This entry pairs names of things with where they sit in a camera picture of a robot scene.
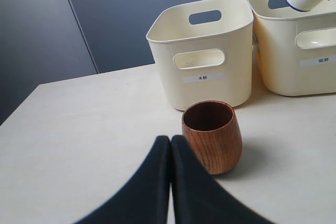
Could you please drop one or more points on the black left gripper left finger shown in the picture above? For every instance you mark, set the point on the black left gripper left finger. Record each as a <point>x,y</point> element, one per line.
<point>144,198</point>

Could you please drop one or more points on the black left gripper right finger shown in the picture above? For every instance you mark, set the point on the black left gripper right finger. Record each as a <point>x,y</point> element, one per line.
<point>197,197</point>

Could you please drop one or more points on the brown wooden cup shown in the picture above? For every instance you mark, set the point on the brown wooden cup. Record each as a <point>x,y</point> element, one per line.
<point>212,130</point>

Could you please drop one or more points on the middle cream plastic bin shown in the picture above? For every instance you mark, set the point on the middle cream plastic bin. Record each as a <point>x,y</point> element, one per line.
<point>296,51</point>

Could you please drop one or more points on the cream plastic bin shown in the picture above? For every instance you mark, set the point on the cream plastic bin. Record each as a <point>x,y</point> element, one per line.
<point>296,51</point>
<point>203,51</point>

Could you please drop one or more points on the left cream plastic bin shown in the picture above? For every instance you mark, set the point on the left cream plastic bin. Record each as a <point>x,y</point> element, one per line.
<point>203,51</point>

